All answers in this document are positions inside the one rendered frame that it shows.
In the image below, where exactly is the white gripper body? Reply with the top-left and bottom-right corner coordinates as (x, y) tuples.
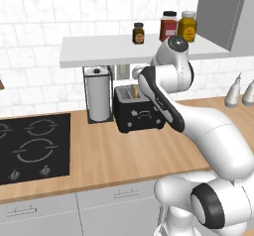
(131, 65), (149, 81)

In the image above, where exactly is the slice of bread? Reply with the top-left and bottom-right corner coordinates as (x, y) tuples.
(130, 83), (140, 99)

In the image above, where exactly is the black toaster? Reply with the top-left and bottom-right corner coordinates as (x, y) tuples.
(113, 84), (167, 135)

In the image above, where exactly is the small brown spice jar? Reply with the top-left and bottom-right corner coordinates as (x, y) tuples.
(132, 22), (146, 46)

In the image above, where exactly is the white paper towel roll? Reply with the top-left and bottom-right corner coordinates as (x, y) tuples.
(85, 67), (111, 122)

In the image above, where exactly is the red jar with black lid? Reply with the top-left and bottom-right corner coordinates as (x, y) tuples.
(159, 10), (179, 43)

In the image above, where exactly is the yellow jar with white lid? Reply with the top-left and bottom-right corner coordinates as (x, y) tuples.
(177, 10), (198, 44)

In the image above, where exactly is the pale grey bottle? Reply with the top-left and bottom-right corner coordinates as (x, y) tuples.
(224, 72), (243, 109)
(241, 78), (254, 107)

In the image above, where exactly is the black hob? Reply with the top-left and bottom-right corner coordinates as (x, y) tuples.
(0, 112), (71, 186)

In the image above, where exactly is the grey hob knob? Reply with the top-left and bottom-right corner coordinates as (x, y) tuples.
(8, 169), (21, 181)
(39, 165), (53, 177)

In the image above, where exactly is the grey drawer front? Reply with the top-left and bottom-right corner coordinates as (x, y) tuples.
(75, 179), (166, 236)
(0, 192), (83, 236)

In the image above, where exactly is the white wall socket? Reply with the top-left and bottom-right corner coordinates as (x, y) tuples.
(115, 63), (131, 81)

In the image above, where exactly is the white wall shelf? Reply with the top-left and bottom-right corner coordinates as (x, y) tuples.
(59, 33), (231, 69)

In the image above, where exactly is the black wire towel holder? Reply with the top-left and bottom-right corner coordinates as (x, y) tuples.
(81, 64), (116, 126)

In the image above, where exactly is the grey wall cupboard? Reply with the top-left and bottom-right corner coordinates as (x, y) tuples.
(195, 0), (254, 53)

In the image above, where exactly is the grey drawer handle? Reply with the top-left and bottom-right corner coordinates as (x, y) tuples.
(113, 187), (140, 200)
(6, 204), (38, 218)

